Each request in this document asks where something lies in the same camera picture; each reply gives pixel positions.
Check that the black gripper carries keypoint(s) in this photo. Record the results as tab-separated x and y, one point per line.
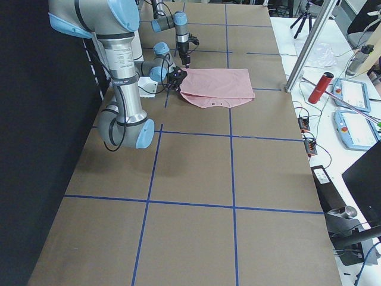
182	50
173	78

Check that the pink Snoopy t-shirt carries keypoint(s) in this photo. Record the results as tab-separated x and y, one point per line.
228	88

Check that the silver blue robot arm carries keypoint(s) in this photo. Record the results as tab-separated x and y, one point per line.
164	19
114	23

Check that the orange black connector block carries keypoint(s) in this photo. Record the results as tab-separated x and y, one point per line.
303	124

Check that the clear plastic bag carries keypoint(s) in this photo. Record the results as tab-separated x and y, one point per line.
321	56

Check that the red cylindrical bottle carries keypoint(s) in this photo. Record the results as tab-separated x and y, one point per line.
320	87

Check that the far blue teach pendant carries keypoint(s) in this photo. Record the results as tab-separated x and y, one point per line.
352	92

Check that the blue teach pendant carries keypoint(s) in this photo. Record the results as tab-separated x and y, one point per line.
355	131
352	92

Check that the grey water bottle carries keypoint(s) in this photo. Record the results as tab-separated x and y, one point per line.
359	59

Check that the near blue teach pendant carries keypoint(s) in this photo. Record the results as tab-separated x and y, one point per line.
355	131

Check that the black power adapter box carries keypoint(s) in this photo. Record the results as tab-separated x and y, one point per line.
328	194

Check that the green tipped metal rod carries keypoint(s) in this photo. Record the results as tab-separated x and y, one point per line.
349	106

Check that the black monitor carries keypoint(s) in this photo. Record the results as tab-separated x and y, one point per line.
362	180

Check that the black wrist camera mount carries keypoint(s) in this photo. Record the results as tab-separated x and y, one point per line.
178	75
194	40

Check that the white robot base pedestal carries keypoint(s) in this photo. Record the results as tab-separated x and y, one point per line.
146	86

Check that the black camera tripod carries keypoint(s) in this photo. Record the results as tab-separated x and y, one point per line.
302	18

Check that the aluminium frame post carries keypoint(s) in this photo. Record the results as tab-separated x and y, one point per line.
314	34

